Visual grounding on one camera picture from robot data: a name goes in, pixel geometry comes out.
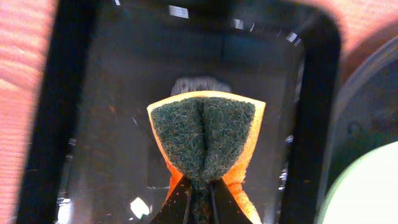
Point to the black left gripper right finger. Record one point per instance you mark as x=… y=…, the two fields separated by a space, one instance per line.
x=225 y=209

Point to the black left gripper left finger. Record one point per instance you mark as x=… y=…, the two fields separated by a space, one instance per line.
x=177 y=207

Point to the orange green sponge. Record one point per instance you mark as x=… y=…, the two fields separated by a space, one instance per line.
x=207 y=136

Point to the rectangular black tray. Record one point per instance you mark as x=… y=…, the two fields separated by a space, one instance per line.
x=93 y=157

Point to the round black tray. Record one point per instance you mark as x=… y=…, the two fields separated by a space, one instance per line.
x=365 y=113

